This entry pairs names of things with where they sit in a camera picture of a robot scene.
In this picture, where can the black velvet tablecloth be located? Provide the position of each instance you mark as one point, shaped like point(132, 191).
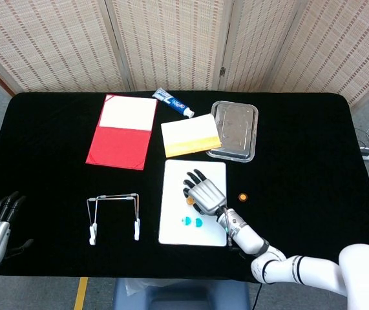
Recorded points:
point(58, 193)

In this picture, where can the metal screen hinge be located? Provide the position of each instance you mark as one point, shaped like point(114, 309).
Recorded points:
point(222, 71)

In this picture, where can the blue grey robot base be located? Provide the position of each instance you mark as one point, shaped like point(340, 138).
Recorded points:
point(184, 294)

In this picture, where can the shiny metal tray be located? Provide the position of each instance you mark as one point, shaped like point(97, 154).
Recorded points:
point(239, 129)

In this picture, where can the round blue magnet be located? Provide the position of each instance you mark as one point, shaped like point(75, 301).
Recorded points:
point(199, 222)
point(186, 221)

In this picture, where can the white magnetic board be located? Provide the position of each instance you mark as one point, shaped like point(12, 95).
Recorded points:
point(174, 181)

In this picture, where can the blue white toothpaste tube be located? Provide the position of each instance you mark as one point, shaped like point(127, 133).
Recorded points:
point(174, 103)

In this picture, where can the yellow white Lexicon notebook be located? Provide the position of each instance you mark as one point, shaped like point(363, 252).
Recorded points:
point(187, 132)

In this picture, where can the round orange magnet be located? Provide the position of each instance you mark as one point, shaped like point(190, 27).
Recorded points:
point(243, 196)
point(189, 201)

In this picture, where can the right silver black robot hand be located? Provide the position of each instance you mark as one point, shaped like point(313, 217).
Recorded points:
point(206, 195)

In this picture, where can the woven folding screen panel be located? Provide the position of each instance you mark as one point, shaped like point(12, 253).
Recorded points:
point(255, 42)
point(342, 42)
point(42, 42)
point(171, 42)

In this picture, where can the red open folder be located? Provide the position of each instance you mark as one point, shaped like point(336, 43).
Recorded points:
point(119, 145)

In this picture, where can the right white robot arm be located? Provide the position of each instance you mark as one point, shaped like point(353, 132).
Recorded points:
point(316, 268)

